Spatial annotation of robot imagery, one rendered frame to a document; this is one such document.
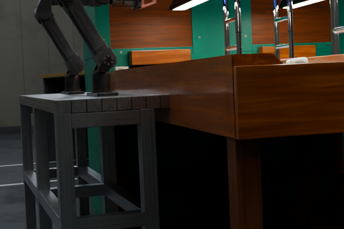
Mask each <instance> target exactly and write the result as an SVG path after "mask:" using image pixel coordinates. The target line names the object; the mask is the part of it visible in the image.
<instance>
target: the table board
mask: <svg viewBox="0 0 344 229"><path fill-rule="evenodd" d="M233 80H234V105H235V131H236V139H237V140H251V139H266V138H281V137H289V136H303V135H318V134H333V133H344V62H322V63H296V64H271V65H245V66H234V67H233Z"/></svg>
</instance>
